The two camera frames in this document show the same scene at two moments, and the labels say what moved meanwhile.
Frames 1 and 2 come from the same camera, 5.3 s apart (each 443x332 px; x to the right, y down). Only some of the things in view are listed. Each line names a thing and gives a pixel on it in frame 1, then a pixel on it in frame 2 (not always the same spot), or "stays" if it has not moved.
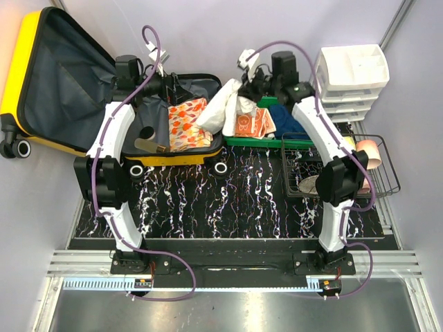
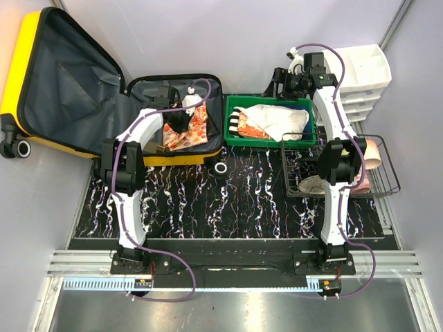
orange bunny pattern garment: [255, 124] stays
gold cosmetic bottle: [149, 146] stays
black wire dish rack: [302, 159] stays
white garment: [219, 115] → [279, 123]
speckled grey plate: [308, 185] stays
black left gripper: [172, 90] → [183, 128]
